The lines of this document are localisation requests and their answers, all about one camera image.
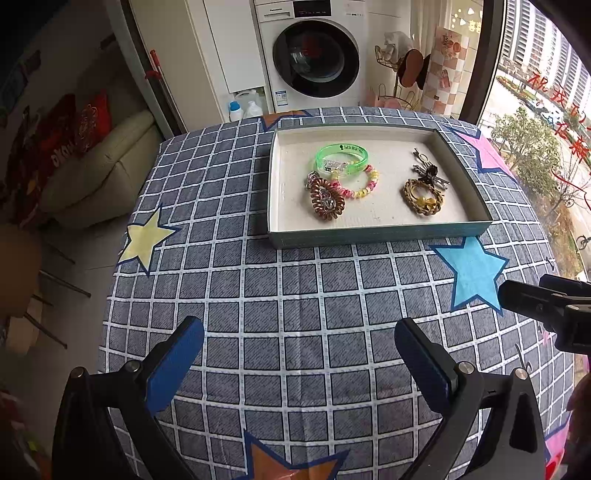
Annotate brown slippers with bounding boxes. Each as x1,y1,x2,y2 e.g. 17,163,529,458
398,50,432,88

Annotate pink yellow bead bracelet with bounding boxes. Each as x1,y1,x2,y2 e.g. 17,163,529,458
323,165,380,200

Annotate white cabinet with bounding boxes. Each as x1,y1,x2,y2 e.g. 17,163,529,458
185,0,269,132

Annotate gold coil hair tie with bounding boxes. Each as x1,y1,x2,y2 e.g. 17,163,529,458
402,178,445,217

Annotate clear crystal hair clip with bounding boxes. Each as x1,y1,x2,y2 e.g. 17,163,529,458
305,171,338,211

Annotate pink checked cloth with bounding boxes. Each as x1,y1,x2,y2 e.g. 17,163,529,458
422,25,470,116

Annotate checked star tablecloth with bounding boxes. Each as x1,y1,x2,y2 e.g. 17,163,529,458
99,106,575,480

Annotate pink slippers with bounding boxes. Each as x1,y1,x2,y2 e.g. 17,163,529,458
376,95,415,110

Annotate white washing machine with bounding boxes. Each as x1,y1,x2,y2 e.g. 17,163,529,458
252,0,370,114

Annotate shallow white tray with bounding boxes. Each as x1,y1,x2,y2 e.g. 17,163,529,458
267,124,494,250

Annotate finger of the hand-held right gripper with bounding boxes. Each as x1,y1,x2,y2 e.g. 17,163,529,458
498,279,568,326

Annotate cream sofa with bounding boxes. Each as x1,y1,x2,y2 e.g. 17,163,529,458
39,108,162,232

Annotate brown coil hair tie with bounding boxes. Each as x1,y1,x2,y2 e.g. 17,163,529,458
308,180,345,220

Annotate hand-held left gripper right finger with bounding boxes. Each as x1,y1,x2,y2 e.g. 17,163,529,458
394,318,548,480

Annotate red handle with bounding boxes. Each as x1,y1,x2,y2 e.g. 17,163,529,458
145,50,163,82

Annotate gold wire rack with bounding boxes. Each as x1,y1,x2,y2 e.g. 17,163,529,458
373,30,432,112

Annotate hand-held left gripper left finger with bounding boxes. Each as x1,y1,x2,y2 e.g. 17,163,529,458
51,316,206,480

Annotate red cushion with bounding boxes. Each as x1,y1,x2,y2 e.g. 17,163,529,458
46,90,114,162

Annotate green translucent bracelet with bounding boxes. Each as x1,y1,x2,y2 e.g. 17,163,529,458
315,143,374,178

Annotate red window sticker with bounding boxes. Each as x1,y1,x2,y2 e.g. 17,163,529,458
526,69,591,210

